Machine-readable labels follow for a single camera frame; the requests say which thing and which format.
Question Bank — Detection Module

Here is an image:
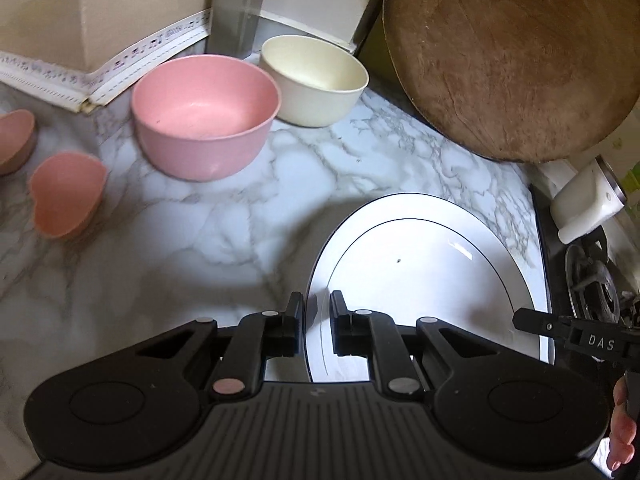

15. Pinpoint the white electric kettle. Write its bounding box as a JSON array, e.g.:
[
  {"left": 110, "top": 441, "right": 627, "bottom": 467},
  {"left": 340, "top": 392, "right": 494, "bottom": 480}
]
[{"left": 550, "top": 155, "right": 627, "bottom": 245}]

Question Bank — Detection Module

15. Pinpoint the yellow plastic cutting board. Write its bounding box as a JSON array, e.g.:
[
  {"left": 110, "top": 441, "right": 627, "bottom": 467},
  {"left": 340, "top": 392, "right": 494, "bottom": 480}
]
[{"left": 357, "top": 9, "right": 402, "bottom": 91}]

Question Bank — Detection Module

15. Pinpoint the cleaver with wooden handle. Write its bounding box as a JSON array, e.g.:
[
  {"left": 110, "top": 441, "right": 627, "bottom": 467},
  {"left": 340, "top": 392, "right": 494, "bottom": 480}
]
[{"left": 205, "top": 0, "right": 264, "bottom": 58}]

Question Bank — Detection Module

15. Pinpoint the white plate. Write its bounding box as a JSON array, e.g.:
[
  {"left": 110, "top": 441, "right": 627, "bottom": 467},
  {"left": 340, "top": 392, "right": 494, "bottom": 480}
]
[{"left": 306, "top": 193, "right": 549, "bottom": 382}]

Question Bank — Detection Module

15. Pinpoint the gas stove burner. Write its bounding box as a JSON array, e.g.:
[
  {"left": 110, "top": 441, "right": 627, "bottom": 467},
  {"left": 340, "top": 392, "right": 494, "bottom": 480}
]
[{"left": 565, "top": 244, "right": 620, "bottom": 324}]

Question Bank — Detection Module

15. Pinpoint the large pink bowl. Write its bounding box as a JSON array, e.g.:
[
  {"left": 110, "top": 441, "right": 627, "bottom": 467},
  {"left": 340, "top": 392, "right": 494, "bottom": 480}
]
[{"left": 131, "top": 54, "right": 281, "bottom": 182}]

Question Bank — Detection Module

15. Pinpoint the cream bowl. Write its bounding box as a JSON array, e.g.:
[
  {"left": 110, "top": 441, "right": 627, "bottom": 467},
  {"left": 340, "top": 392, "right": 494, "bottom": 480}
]
[{"left": 259, "top": 35, "right": 369, "bottom": 128}]

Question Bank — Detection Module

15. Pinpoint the pink heart-shaped dish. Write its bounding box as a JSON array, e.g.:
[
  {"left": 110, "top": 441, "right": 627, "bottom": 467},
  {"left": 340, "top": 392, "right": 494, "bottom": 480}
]
[{"left": 28, "top": 151, "right": 108, "bottom": 240}]

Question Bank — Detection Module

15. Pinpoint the round wooden cutting board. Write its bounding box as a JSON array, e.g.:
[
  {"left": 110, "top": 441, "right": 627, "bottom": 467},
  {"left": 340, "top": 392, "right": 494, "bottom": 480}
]
[{"left": 382, "top": 0, "right": 639, "bottom": 164}]

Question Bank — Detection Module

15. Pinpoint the pink bear-shaped divided plate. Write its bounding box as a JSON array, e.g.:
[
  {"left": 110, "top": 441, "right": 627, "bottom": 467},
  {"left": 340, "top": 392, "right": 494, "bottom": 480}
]
[{"left": 0, "top": 110, "right": 36, "bottom": 177}]

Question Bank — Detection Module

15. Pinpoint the person's right hand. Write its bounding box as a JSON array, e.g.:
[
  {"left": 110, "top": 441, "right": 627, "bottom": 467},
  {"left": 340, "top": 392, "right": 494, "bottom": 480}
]
[{"left": 606, "top": 377, "right": 637, "bottom": 471}]

